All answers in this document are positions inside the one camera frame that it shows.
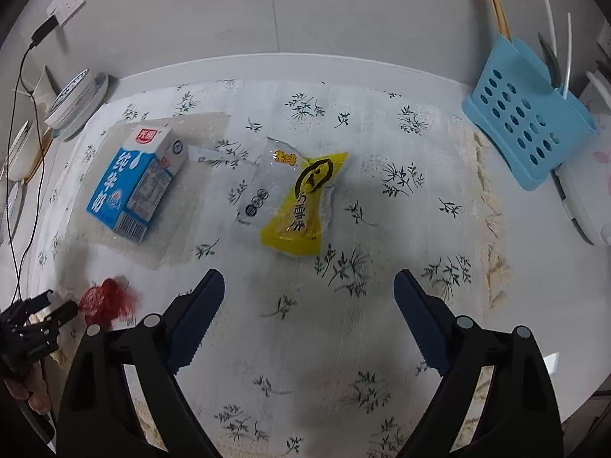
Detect wooden chopstick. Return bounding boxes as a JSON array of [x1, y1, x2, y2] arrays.
[[474, 0, 508, 40], [480, 0, 512, 42]]

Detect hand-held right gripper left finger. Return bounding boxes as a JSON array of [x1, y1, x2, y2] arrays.
[[56, 268, 226, 458]]

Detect black cable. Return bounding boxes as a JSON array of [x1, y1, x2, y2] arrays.
[[8, 40, 48, 303]]

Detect red mesh net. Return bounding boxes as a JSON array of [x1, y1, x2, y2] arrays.
[[79, 275, 141, 330]]

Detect black power adapter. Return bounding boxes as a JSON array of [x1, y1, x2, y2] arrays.
[[29, 15, 60, 43]]

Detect white paper cup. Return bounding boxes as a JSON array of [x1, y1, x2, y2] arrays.
[[31, 66, 58, 110]]

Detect white rice cooker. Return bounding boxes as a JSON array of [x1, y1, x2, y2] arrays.
[[554, 60, 611, 246]]

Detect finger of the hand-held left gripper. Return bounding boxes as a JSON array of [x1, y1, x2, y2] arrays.
[[29, 300, 79, 339], [0, 290, 53, 331]]

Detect white plastic straw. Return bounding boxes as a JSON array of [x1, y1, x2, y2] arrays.
[[562, 12, 574, 98], [538, 0, 560, 55]]

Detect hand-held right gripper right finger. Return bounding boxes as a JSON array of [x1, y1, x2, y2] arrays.
[[394, 269, 560, 458]]

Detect stacked white blue bowls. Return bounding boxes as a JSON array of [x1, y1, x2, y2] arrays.
[[52, 73, 110, 140]]

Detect light blue utensil holder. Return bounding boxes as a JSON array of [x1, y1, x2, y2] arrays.
[[461, 33, 597, 192]]

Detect blue white milk carton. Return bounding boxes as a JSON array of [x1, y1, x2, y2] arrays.
[[86, 124, 189, 244]]

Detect blue floral bowl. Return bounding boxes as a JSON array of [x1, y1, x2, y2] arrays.
[[50, 69, 92, 115]]

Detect floral tasselled tablecloth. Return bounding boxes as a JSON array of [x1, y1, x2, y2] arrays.
[[24, 79, 511, 458]]

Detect blue striped plate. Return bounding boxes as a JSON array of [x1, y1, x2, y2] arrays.
[[0, 184, 24, 244]]

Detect white bowl dark rim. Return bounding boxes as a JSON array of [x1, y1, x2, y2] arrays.
[[0, 138, 46, 183], [2, 119, 45, 168]]

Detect yellow snack packet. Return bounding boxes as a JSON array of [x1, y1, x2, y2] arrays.
[[234, 137, 350, 258]]

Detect person's left hand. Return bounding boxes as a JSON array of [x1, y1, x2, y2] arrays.
[[5, 367, 51, 415]]

